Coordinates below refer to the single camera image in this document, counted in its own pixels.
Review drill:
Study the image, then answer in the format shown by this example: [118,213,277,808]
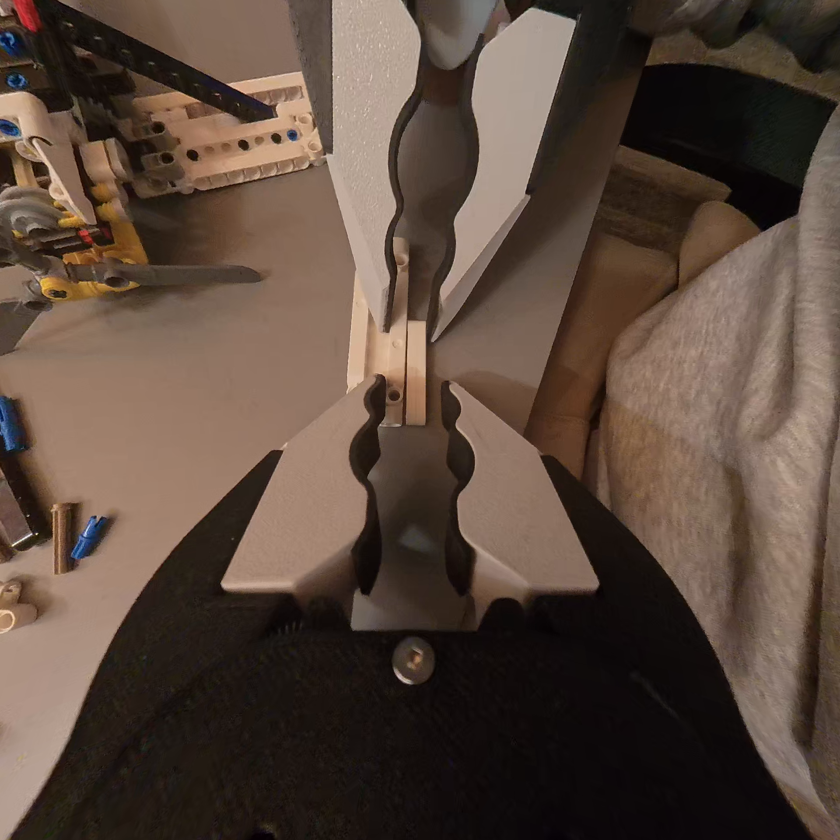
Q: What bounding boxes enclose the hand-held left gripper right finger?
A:
[441,379,601,598]

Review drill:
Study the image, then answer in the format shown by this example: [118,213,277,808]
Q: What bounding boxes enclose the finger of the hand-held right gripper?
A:
[325,0,427,333]
[428,9,580,343]

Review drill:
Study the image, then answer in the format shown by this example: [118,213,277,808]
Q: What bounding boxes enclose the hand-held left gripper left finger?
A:
[220,374,388,597]

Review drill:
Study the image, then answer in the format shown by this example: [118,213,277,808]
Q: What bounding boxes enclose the short white lego beam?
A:
[406,320,429,426]

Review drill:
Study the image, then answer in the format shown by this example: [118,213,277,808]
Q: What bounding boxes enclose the white lego panel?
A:
[346,238,413,427]

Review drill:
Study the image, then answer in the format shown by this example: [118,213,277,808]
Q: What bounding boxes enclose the blue lego pin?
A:
[0,395,30,454]
[71,516,111,560]

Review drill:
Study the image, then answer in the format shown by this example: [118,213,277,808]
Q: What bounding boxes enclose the tan lego axle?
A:
[51,502,80,576]

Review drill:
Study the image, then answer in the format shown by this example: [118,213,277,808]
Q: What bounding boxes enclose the black lego beam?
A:
[0,453,50,552]

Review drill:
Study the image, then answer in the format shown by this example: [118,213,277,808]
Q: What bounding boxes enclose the white T-shaped lego piece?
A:
[0,579,39,634]

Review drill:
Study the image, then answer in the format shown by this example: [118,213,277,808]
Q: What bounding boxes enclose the lego helicopter model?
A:
[0,0,326,355]

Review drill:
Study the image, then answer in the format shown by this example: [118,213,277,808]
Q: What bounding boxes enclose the person's right hand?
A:
[425,68,473,107]

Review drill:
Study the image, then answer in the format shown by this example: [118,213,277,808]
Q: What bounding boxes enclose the brown woven chair seat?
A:
[594,144,732,237]

